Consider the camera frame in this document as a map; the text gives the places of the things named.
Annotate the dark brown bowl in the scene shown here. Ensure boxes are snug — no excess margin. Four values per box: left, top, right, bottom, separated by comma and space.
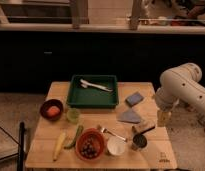
40, 99, 63, 121

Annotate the orange bowl with grapes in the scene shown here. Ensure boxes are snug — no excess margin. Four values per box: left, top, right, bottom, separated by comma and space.
75, 128, 106, 162

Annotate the wooden brush block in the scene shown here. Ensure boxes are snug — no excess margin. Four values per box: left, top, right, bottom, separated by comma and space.
132, 121, 155, 134

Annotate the green cucumber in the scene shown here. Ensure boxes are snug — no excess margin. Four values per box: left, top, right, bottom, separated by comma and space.
64, 125, 84, 149

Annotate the green plastic tray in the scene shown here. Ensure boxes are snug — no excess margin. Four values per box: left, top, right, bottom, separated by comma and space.
67, 75, 119, 109

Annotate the white cup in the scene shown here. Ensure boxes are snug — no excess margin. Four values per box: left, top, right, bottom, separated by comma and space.
107, 137, 126, 156

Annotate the metal fork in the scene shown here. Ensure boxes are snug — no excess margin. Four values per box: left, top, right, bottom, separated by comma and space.
97, 125, 128, 142

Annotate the blue sponge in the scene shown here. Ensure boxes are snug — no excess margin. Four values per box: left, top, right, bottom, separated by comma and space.
125, 92, 144, 107

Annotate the white plastic utensil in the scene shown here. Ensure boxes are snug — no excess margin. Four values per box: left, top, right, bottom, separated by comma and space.
80, 79, 112, 92

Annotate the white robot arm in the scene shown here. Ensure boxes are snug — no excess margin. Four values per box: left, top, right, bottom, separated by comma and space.
154, 63, 205, 127

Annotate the grey folded cloth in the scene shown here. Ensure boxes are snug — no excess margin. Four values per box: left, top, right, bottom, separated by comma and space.
117, 109, 141, 124

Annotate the green cup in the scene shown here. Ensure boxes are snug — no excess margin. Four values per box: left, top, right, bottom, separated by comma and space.
66, 108, 80, 124

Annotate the yellow corn cob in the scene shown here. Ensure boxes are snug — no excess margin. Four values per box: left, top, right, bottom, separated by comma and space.
53, 132, 67, 161

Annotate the orange fruit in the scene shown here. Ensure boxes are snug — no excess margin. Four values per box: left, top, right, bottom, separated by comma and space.
47, 106, 60, 117

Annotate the black chair frame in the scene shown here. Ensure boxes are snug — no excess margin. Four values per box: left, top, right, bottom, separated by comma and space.
0, 122, 26, 171

